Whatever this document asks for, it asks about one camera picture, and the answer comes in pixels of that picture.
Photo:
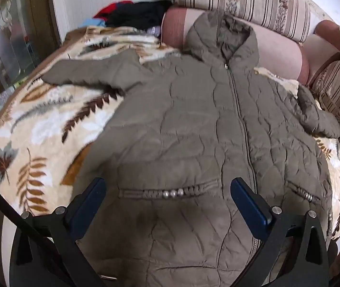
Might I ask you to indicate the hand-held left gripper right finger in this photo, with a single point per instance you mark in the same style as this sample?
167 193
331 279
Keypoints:
247 204

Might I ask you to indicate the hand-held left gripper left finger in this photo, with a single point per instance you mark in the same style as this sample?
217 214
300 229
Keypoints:
89 204

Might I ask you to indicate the olive quilted jacket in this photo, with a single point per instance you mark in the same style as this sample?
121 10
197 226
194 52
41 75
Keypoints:
193 119

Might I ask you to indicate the black clothes pile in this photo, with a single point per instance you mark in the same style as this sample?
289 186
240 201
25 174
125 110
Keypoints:
140 15

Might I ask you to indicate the leaf print blanket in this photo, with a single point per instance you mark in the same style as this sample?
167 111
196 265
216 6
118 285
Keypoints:
38 131

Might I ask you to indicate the brown pink armrest cushion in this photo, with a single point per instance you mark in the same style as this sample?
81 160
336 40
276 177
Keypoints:
328 36

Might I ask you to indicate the blue cloth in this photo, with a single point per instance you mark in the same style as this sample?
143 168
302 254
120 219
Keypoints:
95 22

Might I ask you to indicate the glass door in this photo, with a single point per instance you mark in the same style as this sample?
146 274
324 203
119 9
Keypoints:
11 36

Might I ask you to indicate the red cloth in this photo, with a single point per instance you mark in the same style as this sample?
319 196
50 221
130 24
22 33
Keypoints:
111 9

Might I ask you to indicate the long striped sofa cushion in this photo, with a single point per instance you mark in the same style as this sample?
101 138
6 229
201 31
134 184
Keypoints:
247 0

